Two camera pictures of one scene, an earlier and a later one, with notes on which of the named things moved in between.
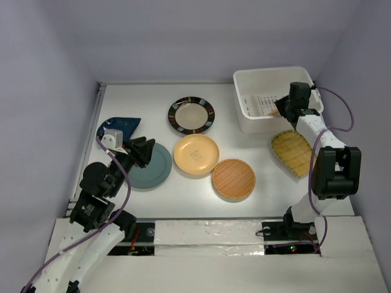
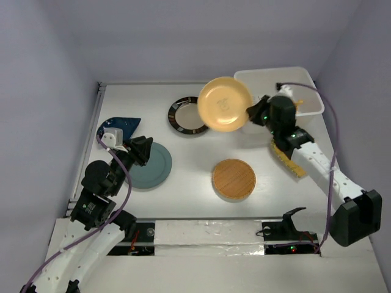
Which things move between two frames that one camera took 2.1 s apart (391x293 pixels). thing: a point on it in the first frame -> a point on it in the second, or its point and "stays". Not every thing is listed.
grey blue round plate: [155, 173] stays
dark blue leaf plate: [126, 125] stays
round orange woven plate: [233, 180] stays
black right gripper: [280, 104] -> [255, 111]
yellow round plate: [196, 154] -> [223, 102]
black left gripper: [142, 148] stays
